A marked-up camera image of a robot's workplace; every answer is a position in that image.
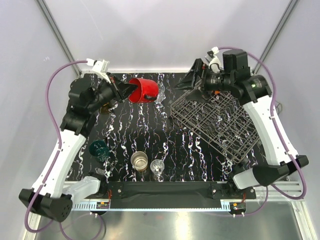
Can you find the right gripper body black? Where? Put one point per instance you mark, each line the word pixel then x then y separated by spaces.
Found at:
pixel 217 81

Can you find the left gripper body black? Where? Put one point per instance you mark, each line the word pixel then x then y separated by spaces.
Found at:
pixel 105 92

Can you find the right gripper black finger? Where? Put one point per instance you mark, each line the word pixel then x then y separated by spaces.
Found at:
pixel 192 76
pixel 199 96

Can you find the yellow mug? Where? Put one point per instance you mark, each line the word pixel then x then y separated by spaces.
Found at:
pixel 105 109

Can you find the red mug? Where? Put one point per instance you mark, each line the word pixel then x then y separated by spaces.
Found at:
pixel 147 90

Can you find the dark green mug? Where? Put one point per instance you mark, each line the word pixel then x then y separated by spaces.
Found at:
pixel 99 150

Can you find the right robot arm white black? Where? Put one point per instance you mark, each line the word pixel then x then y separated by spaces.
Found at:
pixel 257 97

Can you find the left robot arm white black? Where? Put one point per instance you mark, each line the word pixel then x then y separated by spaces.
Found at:
pixel 48 197

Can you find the clear glass tumbler far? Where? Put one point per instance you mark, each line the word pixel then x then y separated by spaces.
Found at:
pixel 161 94

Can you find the clear glass tumbler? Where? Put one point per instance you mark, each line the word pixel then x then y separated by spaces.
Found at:
pixel 161 94
pixel 157 166

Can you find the stainless steel cup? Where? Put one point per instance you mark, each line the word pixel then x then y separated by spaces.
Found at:
pixel 139 161

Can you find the clear glass tumbler near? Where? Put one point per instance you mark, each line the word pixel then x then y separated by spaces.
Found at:
pixel 157 166

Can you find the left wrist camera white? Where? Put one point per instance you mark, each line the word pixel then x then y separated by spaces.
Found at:
pixel 99 68

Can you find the grey wire dish rack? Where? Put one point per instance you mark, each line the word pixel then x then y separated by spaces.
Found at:
pixel 221 122

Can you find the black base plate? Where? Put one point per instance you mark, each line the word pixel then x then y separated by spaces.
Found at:
pixel 168 195

